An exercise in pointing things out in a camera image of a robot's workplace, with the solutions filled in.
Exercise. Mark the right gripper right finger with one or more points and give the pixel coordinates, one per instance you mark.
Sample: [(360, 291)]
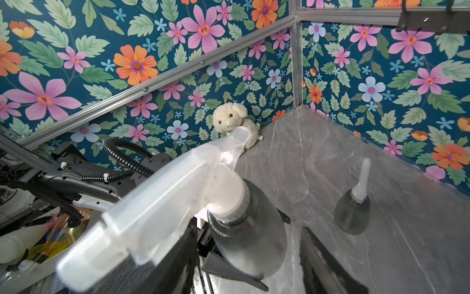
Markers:
[(322, 273)]

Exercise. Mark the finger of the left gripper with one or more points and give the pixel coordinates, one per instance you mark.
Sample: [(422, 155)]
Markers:
[(218, 266)]

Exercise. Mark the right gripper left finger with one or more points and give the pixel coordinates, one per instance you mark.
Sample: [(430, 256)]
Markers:
[(174, 274)]

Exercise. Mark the white spray nozzle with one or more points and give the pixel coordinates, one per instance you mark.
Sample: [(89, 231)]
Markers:
[(359, 192), (151, 219)]

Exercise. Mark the grey translucent spray bottle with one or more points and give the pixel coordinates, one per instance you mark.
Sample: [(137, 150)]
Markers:
[(350, 216)]

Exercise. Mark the white plastic tray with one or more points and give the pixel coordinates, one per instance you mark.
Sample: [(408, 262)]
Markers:
[(40, 261)]

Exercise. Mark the white plush teddy bear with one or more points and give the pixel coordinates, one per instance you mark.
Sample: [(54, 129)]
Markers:
[(231, 115)]

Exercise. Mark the white plastic bottle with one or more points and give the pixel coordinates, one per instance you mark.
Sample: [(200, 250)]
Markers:
[(14, 244)]

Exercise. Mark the aluminium frame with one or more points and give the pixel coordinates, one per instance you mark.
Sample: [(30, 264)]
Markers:
[(108, 53)]

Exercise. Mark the black hook rail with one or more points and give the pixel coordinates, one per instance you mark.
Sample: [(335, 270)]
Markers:
[(454, 18)]

